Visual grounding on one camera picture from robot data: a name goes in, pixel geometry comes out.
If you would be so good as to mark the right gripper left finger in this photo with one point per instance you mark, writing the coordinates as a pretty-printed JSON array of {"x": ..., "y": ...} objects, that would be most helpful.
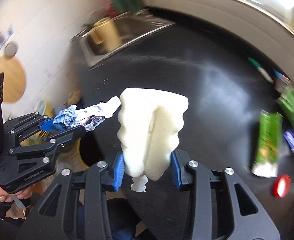
[{"x": 75, "y": 205}]

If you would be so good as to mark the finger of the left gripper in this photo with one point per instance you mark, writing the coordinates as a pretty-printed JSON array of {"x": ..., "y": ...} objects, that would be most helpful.
[
  {"x": 30, "y": 129},
  {"x": 56, "y": 141}
]

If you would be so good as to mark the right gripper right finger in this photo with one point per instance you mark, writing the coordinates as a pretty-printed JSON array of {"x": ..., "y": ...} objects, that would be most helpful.
[{"x": 221, "y": 201}]

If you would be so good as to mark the blue white wrapper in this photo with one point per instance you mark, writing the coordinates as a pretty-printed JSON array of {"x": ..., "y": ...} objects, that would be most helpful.
[{"x": 89, "y": 117}]

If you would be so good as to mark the white foam sponge piece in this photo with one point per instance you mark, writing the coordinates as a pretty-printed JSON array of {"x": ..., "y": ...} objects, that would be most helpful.
[{"x": 150, "y": 121}]

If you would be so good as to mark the yellow trash bin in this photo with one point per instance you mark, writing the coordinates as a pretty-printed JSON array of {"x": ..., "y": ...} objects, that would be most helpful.
[{"x": 77, "y": 157}]

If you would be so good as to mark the person's left hand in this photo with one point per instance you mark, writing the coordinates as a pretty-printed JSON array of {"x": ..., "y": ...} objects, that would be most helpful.
[{"x": 24, "y": 194}]

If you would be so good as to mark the round wooden board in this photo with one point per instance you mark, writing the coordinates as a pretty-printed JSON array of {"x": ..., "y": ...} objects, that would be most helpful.
[{"x": 14, "y": 79}]

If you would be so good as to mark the red bottle cap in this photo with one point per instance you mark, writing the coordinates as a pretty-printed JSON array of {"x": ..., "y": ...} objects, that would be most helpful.
[{"x": 281, "y": 186}]

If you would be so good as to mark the green snack packet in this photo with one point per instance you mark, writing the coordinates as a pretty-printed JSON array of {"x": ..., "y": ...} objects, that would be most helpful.
[{"x": 268, "y": 146}]

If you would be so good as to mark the stainless steel sink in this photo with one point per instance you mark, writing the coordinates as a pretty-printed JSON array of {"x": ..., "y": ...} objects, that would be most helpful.
[{"x": 108, "y": 36}]

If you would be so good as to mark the blue red wrapper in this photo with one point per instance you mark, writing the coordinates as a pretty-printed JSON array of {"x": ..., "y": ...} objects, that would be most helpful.
[{"x": 281, "y": 82}]

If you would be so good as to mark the green white marker pen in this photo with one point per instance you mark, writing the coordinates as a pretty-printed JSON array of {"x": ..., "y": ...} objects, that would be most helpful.
[{"x": 261, "y": 70}]

